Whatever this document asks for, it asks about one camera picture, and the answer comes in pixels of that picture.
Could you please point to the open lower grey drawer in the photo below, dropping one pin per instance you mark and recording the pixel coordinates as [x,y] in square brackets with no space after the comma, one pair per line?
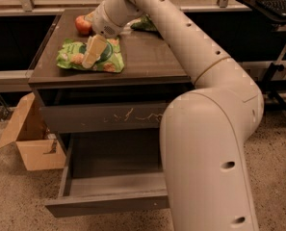
[111,172]

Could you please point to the scratched upper grey drawer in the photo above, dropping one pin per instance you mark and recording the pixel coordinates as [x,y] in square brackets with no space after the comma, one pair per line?
[103,117]

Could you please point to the green rice chip bag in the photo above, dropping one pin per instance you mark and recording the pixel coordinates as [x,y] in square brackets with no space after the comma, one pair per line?
[70,56]

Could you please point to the red apple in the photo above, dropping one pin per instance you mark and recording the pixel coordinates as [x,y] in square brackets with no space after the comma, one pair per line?
[82,25]

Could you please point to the dark green snack bag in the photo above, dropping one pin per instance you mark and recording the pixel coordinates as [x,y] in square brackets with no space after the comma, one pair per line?
[144,24]

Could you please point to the open cardboard box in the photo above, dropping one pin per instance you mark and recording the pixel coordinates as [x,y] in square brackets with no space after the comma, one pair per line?
[38,148]

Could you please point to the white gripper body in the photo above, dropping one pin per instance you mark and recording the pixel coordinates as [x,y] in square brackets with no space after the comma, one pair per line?
[103,22]

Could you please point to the grey drawer cabinet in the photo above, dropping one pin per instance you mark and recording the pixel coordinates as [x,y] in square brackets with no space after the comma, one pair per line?
[128,87]

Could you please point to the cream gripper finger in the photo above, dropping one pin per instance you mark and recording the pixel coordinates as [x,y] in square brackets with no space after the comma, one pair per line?
[95,47]

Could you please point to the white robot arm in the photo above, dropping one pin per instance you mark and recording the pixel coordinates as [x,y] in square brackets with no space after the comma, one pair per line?
[202,131]

